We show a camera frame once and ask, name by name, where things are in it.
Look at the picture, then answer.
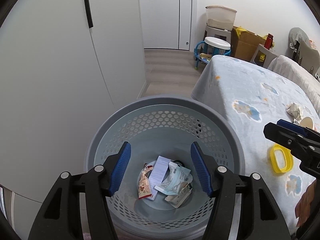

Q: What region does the grey side stool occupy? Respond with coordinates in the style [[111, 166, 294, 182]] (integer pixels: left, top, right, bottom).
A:
[[250, 44, 277, 69]]

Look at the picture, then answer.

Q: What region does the white wardrobe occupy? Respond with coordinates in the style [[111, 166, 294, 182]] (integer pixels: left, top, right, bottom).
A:
[[1, 0, 146, 202]]

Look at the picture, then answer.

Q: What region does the light blue cartoon blanket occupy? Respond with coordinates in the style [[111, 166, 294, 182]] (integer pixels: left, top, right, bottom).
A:
[[191, 55, 319, 233]]

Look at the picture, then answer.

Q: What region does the white door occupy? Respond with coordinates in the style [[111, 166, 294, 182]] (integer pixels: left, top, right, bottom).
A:
[[139, 0, 192, 50]]

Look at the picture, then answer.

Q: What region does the grey plastic stool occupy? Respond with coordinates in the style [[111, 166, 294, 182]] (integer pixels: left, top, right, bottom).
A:
[[203, 25, 231, 43]]

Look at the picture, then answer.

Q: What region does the translucent storage bin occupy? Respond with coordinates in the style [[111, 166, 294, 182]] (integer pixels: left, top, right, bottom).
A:
[[206, 5, 237, 31]]

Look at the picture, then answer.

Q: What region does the white blue round stool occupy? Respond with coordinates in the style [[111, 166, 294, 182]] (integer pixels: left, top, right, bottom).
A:
[[194, 36, 231, 70]]

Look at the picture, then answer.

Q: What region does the red snack wrapper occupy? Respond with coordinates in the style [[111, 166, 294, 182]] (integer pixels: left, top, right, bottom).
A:
[[138, 164, 153, 199]]

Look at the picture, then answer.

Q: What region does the grey perforated trash basket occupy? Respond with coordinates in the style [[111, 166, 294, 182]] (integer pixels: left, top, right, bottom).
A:
[[85, 95, 245, 239]]

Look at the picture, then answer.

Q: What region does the person's hand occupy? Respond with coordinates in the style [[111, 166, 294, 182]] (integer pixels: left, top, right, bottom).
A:
[[295, 180, 317, 228]]

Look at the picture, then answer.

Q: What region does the crumpled white paper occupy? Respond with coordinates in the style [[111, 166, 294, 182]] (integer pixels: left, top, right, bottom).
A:
[[286, 102, 304, 122]]

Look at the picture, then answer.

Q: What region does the grey chair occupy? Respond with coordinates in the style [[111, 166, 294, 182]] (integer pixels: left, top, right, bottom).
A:
[[289, 27, 319, 76]]

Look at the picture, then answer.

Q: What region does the red water bottle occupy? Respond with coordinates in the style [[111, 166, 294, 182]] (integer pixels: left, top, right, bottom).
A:
[[264, 34, 273, 50]]

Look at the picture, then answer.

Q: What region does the red white paper cup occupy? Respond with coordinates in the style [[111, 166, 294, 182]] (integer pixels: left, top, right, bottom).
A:
[[299, 116, 315, 130]]

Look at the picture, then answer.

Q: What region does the light blue snack bag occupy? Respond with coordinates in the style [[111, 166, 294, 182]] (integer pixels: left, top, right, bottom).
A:
[[154, 161, 193, 196]]

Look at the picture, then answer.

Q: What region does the brown cardboard box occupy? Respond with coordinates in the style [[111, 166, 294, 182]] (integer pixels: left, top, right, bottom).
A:
[[231, 26, 265, 62]]

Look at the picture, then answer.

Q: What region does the yellow plastic lid frame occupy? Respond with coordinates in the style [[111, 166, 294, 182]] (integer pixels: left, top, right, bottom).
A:
[[269, 144, 294, 174]]

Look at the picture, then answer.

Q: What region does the purple Zootopia toothpaste box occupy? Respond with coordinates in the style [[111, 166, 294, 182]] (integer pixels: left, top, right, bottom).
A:
[[148, 156, 171, 201]]

